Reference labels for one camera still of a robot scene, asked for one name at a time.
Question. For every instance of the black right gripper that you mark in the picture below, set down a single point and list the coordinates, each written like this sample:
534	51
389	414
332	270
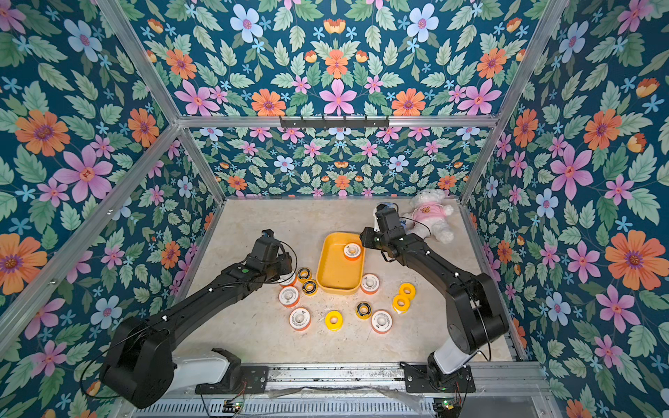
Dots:
369	239

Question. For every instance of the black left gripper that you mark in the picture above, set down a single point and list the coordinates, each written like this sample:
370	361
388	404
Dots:
287	263

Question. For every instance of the orange white sealing tape roll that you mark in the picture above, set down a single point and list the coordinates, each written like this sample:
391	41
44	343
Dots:
289	296
353	252
381	322
300	319
289	282
370	283

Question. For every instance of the black yellow sealing tape roll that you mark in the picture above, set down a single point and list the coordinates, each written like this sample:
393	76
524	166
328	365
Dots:
363	310
304	274
309	287

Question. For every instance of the yellow plastic storage box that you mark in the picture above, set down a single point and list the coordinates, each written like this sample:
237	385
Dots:
336	275

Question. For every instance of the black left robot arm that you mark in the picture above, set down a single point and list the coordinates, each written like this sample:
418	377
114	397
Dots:
139	365

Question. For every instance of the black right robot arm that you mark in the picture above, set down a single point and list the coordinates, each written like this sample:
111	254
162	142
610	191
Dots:
475	314

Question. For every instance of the white plush bear pink shirt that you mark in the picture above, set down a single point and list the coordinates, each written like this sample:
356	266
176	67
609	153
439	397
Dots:
428	216

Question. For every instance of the white perforated vent panel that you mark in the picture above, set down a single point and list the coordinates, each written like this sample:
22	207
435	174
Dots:
292	407

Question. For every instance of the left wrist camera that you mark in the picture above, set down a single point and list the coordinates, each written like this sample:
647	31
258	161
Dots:
266	249

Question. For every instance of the black hook rail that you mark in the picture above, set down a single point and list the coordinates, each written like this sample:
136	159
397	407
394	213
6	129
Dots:
324	123

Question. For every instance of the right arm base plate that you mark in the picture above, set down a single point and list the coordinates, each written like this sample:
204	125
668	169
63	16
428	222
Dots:
423	379

